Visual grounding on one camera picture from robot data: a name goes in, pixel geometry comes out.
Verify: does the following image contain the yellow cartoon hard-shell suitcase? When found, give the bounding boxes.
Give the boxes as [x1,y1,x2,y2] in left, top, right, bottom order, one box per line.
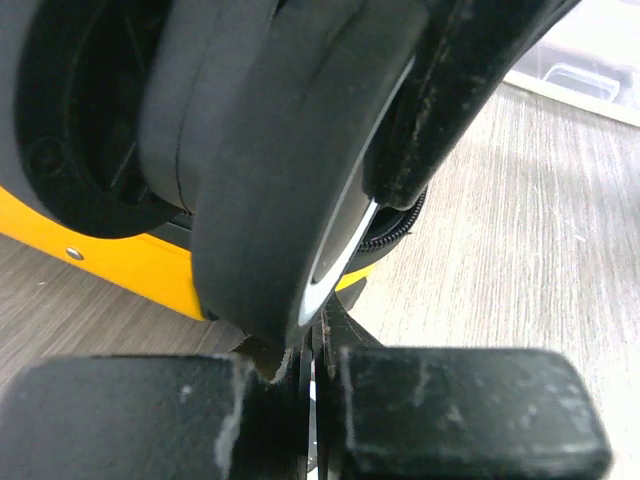
[1,1,573,345]

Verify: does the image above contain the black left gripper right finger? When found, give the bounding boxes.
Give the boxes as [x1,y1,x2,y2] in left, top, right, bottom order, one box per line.
[314,298,613,479]

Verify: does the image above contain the white compartment organizer tray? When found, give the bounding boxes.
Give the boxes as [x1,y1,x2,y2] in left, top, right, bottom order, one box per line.
[504,1,639,127]

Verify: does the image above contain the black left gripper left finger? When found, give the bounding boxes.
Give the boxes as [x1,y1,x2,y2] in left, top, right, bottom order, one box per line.
[1,347,311,479]

